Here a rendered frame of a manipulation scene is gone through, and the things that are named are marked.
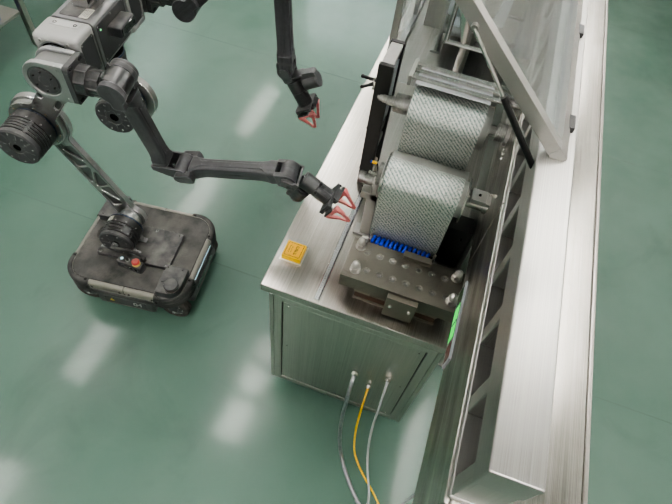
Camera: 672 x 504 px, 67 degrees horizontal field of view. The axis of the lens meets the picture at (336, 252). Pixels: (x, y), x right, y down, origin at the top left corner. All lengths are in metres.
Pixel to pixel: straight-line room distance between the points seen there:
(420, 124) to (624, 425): 1.93
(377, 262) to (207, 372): 1.23
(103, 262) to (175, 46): 2.18
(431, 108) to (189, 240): 1.51
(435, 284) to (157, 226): 1.61
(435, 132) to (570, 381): 0.88
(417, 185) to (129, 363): 1.72
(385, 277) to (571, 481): 0.83
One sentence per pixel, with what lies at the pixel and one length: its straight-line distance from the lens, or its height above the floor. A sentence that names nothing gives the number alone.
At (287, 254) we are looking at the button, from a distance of 1.77.
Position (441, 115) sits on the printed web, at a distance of 1.66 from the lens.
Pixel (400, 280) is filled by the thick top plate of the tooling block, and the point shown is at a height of 1.03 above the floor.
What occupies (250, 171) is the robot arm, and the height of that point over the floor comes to 1.20.
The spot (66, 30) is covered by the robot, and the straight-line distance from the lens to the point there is 1.70.
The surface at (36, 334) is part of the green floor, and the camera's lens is 2.91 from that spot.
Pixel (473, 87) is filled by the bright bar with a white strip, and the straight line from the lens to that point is 1.68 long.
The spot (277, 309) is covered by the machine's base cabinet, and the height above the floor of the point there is 0.76.
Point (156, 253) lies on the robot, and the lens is 2.65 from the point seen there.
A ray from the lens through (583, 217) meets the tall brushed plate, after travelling 1.45.
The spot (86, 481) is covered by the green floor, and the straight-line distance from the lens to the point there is 2.56.
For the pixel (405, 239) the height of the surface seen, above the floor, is 1.06.
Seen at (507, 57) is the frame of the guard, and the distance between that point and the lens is 1.08.
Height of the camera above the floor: 2.39
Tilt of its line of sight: 55 degrees down
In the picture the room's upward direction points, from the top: 9 degrees clockwise
